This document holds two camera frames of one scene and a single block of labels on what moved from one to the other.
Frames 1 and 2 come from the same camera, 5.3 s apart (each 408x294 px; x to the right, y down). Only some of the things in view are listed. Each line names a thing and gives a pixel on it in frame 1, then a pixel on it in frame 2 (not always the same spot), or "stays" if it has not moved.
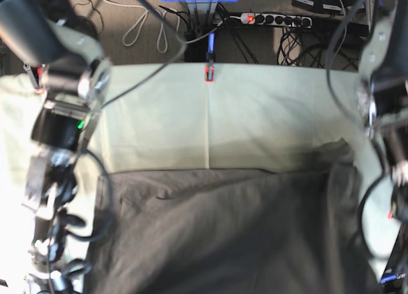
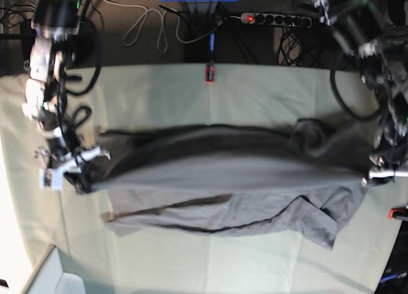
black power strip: (296, 21) stays
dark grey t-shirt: (205, 231) to (308, 175)
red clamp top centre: (209, 74) stays
